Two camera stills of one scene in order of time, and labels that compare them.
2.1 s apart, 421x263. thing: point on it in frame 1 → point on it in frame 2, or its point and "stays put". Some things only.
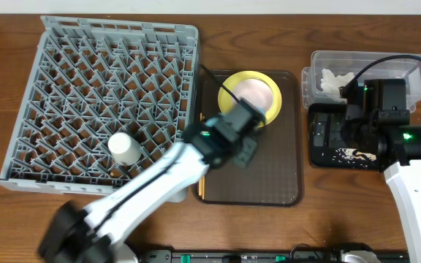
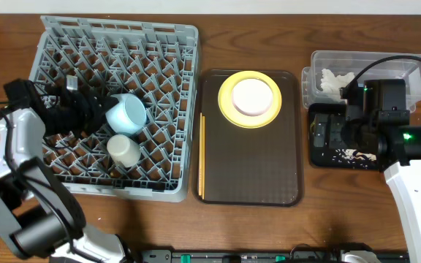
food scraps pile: (347, 153) stays put
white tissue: (330, 84) stays put
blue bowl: (262, 109) → (128, 115)
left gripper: (247, 147) → (87, 110)
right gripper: (347, 133) stays put
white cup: (124, 150) stays put
